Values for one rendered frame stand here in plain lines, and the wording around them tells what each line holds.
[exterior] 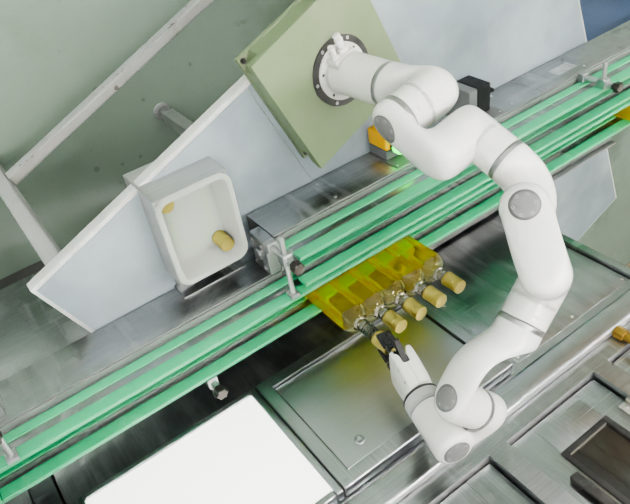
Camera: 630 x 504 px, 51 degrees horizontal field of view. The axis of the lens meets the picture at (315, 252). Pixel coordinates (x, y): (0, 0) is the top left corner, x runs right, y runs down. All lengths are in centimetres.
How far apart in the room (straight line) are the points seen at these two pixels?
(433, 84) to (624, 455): 81
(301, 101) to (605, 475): 97
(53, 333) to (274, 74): 96
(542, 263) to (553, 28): 114
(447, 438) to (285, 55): 81
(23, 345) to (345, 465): 97
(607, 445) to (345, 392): 54
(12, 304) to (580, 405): 154
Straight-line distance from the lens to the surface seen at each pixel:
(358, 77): 140
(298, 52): 144
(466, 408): 115
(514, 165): 122
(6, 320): 207
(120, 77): 195
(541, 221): 113
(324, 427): 145
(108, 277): 150
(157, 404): 147
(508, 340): 117
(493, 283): 178
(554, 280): 112
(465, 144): 122
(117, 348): 148
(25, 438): 144
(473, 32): 188
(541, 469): 144
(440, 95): 128
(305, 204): 156
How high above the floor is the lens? 197
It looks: 44 degrees down
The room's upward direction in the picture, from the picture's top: 127 degrees clockwise
